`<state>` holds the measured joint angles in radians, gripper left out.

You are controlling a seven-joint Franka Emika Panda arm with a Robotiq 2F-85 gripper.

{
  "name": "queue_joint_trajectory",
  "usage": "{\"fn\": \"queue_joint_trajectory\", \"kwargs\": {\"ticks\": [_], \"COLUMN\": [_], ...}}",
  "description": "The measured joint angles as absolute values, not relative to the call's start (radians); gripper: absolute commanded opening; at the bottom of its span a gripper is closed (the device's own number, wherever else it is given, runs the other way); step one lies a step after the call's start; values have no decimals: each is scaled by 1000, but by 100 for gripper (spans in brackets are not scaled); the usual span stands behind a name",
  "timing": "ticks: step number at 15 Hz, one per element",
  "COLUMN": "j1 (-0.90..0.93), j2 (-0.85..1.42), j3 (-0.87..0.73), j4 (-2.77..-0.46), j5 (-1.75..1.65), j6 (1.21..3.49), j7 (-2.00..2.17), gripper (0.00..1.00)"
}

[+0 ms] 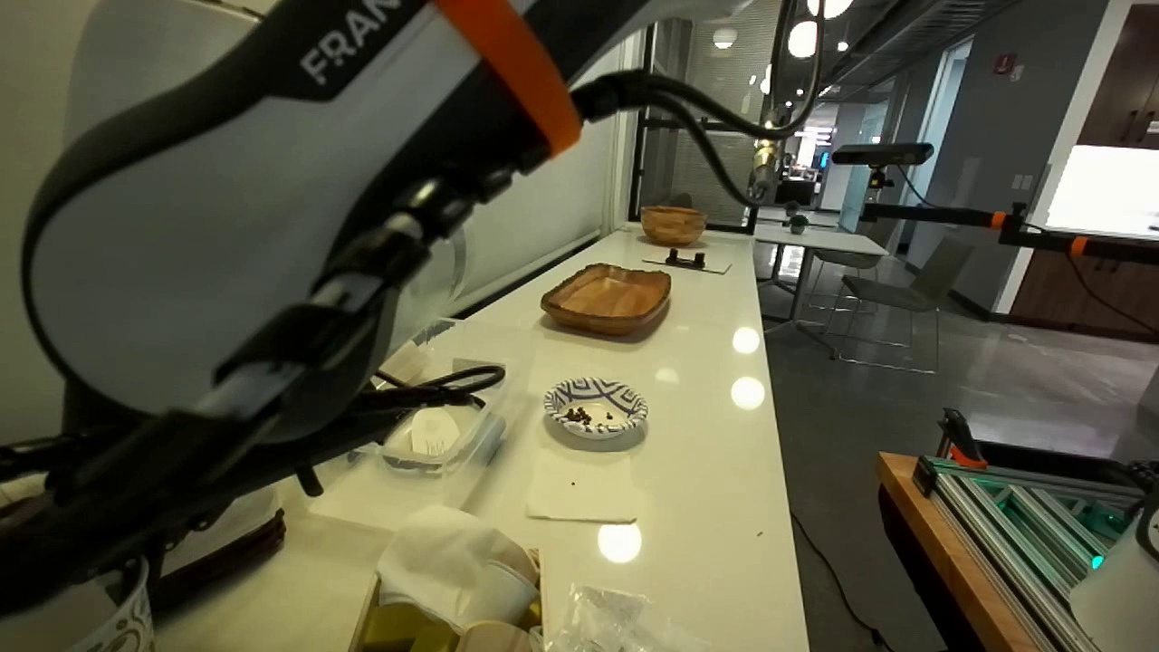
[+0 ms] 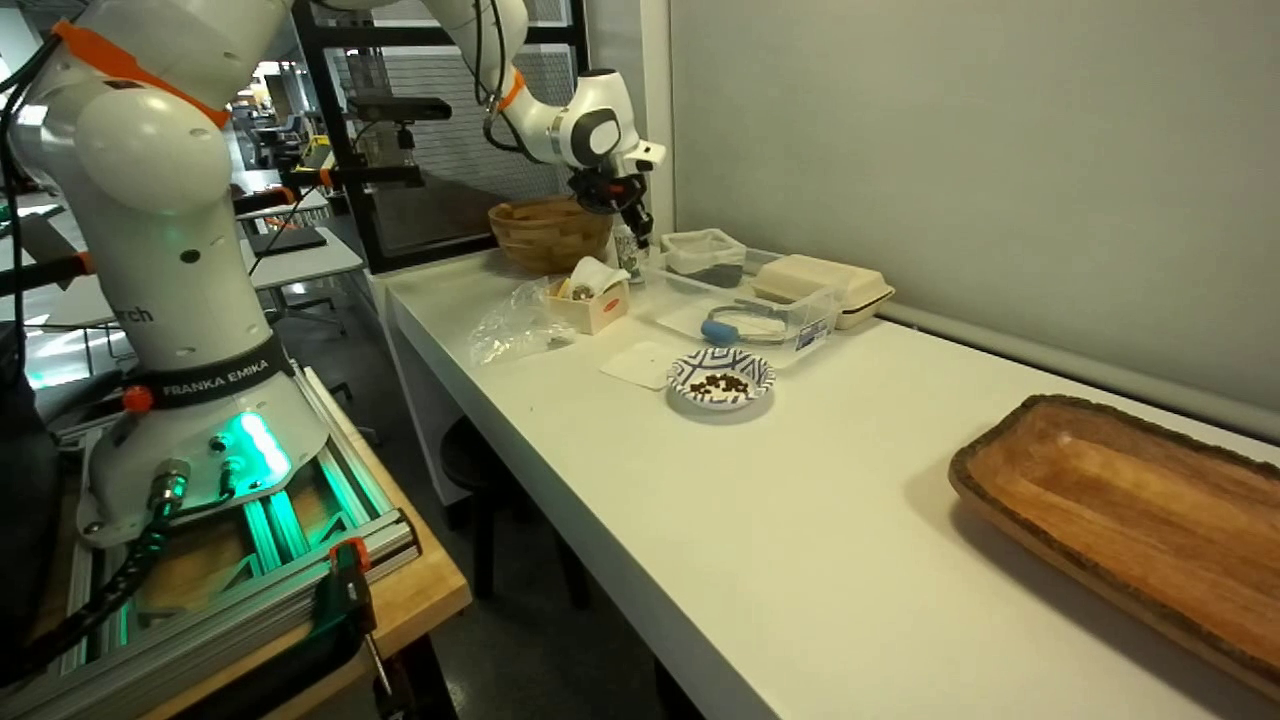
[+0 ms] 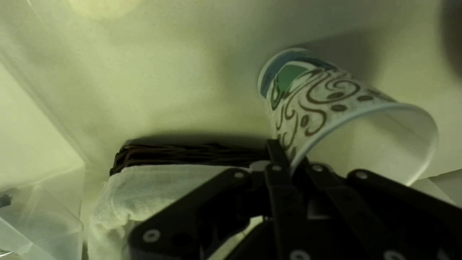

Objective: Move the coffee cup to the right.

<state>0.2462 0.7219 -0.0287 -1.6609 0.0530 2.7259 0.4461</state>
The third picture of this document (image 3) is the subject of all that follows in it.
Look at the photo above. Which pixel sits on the patterned paper coffee cup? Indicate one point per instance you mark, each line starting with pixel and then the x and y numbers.
pixel 325 97

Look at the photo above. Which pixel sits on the white paper napkins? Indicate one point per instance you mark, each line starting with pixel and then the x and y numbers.
pixel 144 195

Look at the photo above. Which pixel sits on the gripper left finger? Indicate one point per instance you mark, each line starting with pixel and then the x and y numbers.
pixel 187 220

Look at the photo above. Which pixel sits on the clear plastic container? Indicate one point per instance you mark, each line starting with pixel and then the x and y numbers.
pixel 39 216

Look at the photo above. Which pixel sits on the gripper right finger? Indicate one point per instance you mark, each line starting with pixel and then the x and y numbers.
pixel 404 213

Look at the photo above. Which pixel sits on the dark wicker basket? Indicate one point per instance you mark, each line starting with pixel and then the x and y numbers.
pixel 187 154

